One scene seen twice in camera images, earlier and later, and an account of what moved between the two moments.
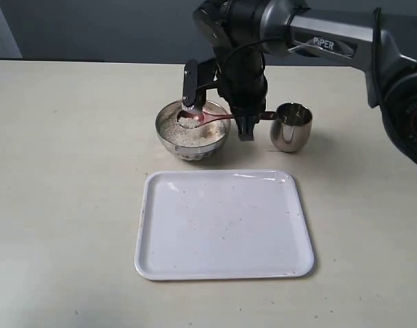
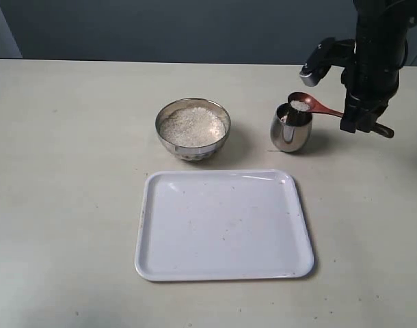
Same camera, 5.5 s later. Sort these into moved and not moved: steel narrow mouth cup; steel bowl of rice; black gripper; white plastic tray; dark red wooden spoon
Moved: dark red wooden spoon; black gripper
Not moved: white plastic tray; steel bowl of rice; steel narrow mouth cup
